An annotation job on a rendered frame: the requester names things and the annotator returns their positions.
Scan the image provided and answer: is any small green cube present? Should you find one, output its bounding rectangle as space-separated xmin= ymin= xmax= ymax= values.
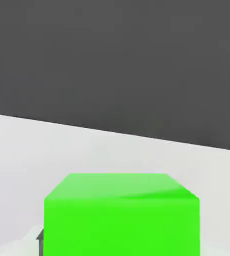
xmin=43 ymin=172 xmax=201 ymax=256

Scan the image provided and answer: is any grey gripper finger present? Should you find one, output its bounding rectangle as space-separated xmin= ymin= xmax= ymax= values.
xmin=0 ymin=224 xmax=45 ymax=256

